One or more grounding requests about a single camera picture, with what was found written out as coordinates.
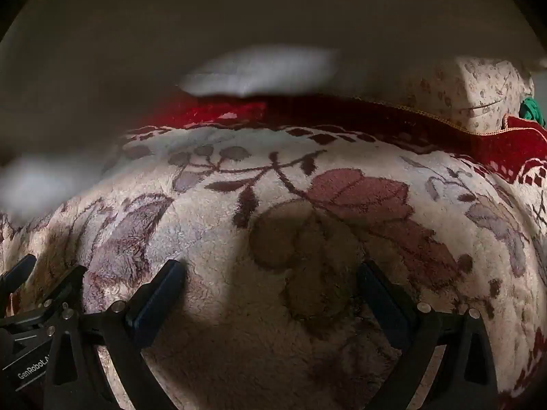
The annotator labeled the cream floral blanket red border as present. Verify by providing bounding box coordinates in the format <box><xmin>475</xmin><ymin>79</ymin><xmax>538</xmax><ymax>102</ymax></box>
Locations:
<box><xmin>0</xmin><ymin>93</ymin><xmax>547</xmax><ymax>410</ymax></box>

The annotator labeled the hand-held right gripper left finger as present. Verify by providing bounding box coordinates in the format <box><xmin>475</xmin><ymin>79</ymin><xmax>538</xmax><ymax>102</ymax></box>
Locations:
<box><xmin>43</xmin><ymin>259</ymin><xmax>187</xmax><ymax>410</ymax></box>

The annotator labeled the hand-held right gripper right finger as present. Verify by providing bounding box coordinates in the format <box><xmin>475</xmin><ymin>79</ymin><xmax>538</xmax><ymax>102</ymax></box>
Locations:
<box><xmin>356</xmin><ymin>260</ymin><xmax>500</xmax><ymax>410</ymax></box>

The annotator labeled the white cloth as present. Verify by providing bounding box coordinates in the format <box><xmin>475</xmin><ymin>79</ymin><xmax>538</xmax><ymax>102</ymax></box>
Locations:
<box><xmin>0</xmin><ymin>154</ymin><xmax>107</xmax><ymax>223</ymax></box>

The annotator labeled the green cloth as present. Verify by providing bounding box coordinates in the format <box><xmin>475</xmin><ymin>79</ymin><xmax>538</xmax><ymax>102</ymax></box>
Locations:
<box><xmin>518</xmin><ymin>96</ymin><xmax>546</xmax><ymax>128</ymax></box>

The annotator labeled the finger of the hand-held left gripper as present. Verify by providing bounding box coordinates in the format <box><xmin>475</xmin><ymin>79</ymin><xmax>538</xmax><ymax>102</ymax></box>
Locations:
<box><xmin>39</xmin><ymin>264</ymin><xmax>89</xmax><ymax>310</ymax></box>
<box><xmin>0</xmin><ymin>254</ymin><xmax>38</xmax><ymax>305</ymax></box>

